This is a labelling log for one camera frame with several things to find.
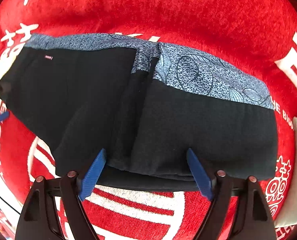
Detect black pants with blue trim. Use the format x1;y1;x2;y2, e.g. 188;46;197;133
0;33;279;192

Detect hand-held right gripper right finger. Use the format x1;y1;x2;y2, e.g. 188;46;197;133
186;148;277;240

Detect red printed blanket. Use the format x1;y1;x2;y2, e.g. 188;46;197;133
0;0;297;240

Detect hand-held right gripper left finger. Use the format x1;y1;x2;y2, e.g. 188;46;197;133
15;148;107;240

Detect black cable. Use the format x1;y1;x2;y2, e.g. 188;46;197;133
0;185;22;213

